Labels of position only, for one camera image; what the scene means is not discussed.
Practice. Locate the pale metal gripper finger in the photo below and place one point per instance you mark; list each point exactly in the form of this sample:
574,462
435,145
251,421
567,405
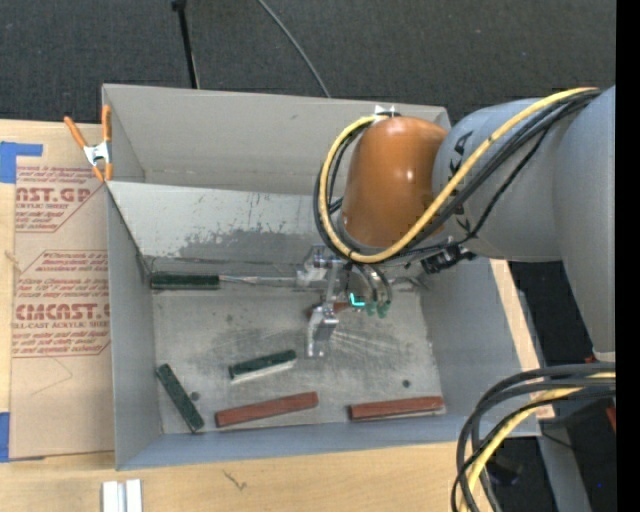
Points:
315,342
330,330

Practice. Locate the red-brown flat block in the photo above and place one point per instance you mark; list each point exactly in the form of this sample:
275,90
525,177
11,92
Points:
395,408
344,306
267,409

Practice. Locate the grey metal bin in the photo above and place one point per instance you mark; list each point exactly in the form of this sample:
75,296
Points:
280,325

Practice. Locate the dark green flat block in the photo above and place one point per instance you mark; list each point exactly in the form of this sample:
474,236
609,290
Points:
184,281
180,397
262,362

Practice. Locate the brown cardboard board red print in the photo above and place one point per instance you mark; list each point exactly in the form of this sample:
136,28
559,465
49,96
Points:
60,280

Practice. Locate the black cylinder on white bracket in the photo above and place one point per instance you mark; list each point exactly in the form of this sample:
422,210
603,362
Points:
442,259

